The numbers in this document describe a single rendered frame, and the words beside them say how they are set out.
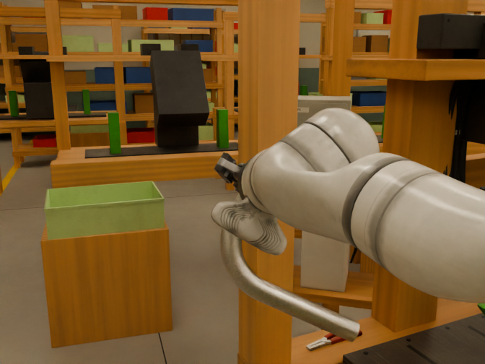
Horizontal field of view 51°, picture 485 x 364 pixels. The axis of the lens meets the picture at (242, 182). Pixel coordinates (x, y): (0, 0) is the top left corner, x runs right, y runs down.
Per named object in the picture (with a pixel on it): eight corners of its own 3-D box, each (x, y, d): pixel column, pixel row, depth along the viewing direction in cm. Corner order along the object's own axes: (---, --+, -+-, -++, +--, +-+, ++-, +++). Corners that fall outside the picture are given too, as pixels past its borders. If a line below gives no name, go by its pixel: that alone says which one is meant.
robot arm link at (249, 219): (206, 219, 57) (211, 218, 51) (255, 134, 59) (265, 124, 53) (276, 258, 58) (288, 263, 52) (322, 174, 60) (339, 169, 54)
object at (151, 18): (224, 157, 790) (222, 4, 736) (14, 168, 709) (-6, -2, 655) (216, 150, 840) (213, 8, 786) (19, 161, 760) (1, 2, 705)
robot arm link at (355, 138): (302, 123, 54) (237, 171, 53) (354, 84, 39) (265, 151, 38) (341, 175, 55) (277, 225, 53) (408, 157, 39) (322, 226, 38)
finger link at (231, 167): (250, 164, 63) (256, 170, 65) (221, 151, 65) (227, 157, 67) (241, 181, 62) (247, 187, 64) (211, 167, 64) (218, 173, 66)
